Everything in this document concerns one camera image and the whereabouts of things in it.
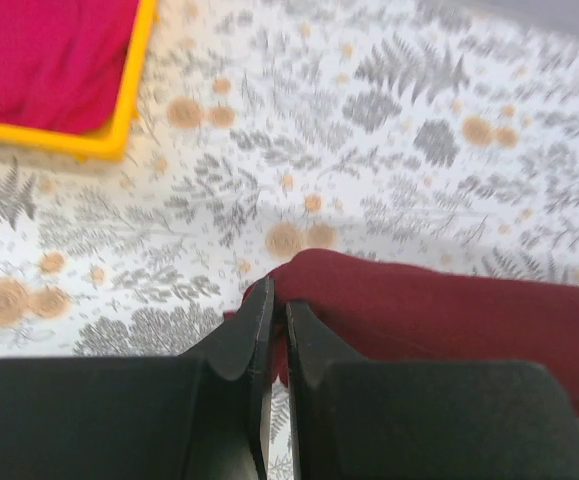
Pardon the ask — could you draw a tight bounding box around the floral patterned table mat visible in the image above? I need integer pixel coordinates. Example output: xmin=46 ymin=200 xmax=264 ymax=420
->
xmin=0 ymin=1 xmax=579 ymax=479

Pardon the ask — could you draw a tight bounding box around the bright pink t shirt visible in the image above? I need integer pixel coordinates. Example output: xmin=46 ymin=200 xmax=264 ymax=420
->
xmin=0 ymin=0 xmax=138 ymax=134

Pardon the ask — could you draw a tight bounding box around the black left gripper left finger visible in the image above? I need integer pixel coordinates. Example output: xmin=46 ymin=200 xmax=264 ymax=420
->
xmin=0 ymin=279 xmax=274 ymax=479

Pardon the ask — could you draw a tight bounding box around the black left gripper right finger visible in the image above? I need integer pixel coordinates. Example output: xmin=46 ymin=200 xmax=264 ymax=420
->
xmin=286 ymin=303 xmax=579 ymax=480

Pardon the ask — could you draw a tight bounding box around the yellow plastic bin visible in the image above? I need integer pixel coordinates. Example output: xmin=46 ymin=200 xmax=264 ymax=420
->
xmin=0 ymin=1 xmax=157 ymax=161

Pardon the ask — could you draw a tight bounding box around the dark red t shirt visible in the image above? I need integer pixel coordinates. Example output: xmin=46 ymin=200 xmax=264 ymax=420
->
xmin=223 ymin=248 xmax=579 ymax=460

